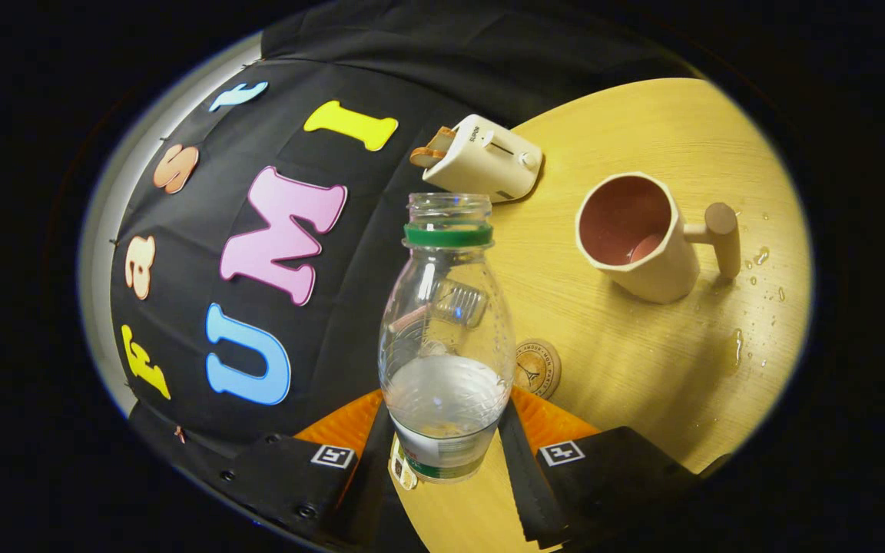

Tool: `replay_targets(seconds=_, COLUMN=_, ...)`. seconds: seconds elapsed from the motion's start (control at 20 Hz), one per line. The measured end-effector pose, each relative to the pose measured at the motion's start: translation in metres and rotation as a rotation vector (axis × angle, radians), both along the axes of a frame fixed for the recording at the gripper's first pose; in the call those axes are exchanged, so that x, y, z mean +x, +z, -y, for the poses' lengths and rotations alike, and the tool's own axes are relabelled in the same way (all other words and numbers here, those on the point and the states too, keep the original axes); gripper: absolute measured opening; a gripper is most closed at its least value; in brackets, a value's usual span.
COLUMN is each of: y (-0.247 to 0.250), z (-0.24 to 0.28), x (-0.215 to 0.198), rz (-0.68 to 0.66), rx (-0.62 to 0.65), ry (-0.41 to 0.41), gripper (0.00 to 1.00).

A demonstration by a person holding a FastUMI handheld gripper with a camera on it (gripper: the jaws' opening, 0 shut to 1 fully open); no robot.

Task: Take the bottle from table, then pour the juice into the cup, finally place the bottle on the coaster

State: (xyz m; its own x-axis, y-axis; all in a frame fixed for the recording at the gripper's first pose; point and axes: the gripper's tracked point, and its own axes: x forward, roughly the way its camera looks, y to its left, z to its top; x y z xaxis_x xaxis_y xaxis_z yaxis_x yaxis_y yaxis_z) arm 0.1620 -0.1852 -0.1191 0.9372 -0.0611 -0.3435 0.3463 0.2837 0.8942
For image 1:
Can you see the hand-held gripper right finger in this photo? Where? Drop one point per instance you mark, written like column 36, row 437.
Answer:
column 523, row 484

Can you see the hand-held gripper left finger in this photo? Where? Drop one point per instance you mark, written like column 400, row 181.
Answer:
column 369, row 491

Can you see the clear plastic juice bottle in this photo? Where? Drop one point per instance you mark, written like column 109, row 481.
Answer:
column 446, row 399

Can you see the round printed coaster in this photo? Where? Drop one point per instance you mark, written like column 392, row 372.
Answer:
column 541, row 369

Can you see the yellow wooden table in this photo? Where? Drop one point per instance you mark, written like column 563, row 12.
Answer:
column 642, row 369

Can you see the black backdrop cloth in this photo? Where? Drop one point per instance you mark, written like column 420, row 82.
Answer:
column 350, row 322

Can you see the cream toaster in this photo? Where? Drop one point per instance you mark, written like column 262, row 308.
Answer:
column 488, row 165

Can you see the toast slice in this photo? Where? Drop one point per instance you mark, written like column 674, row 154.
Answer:
column 423, row 157
column 442, row 138

